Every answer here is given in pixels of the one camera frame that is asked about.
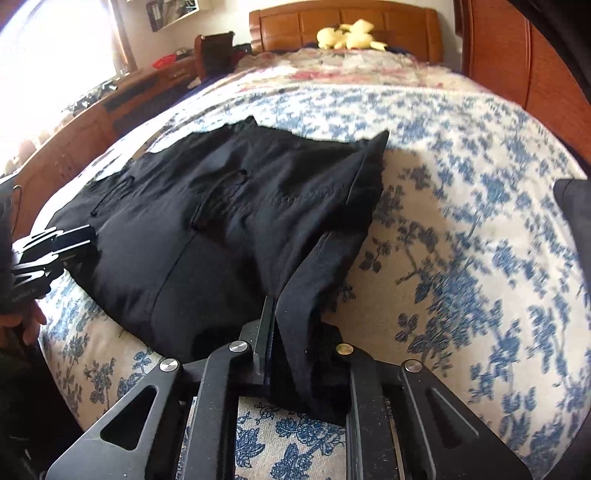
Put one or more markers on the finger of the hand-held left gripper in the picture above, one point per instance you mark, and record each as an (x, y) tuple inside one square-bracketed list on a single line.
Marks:
[(60, 240), (41, 272)]

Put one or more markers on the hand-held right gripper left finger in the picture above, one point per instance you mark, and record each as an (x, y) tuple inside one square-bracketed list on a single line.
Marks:
[(269, 341)]

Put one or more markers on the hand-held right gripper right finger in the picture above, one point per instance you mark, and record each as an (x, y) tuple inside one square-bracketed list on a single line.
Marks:
[(364, 392)]

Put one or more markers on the black coat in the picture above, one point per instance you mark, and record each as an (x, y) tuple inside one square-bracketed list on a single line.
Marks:
[(207, 207)]

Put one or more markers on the person's left hand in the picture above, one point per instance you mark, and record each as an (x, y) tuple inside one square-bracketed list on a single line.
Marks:
[(33, 323)]

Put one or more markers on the wooden cabinet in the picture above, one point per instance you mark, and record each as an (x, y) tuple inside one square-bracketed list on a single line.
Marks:
[(74, 143)]

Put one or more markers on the window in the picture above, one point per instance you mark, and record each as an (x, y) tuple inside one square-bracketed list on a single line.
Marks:
[(55, 55)]

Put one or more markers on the blue floral bedsheet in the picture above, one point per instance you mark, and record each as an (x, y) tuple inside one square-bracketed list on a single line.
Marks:
[(461, 230)]

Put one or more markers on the red bowl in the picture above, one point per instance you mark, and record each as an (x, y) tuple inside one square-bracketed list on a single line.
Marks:
[(165, 62)]

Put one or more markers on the dark wooden chair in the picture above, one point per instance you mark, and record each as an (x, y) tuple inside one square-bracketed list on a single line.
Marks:
[(214, 53)]

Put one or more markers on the pink floral quilt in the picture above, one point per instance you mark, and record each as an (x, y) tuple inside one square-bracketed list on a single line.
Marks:
[(346, 69)]

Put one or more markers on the dark cloth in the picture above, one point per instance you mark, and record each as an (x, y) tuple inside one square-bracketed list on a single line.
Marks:
[(575, 198)]

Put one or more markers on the yellow plush toy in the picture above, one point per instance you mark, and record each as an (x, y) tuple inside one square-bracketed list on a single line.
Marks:
[(351, 36)]

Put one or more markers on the wooden bed headboard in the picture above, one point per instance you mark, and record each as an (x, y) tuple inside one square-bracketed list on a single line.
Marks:
[(295, 23)]

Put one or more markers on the wooden louvered wardrobe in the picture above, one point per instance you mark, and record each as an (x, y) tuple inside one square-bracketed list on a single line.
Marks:
[(517, 60)]

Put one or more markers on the cream wall shelf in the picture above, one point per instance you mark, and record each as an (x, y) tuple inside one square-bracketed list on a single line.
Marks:
[(173, 11)]

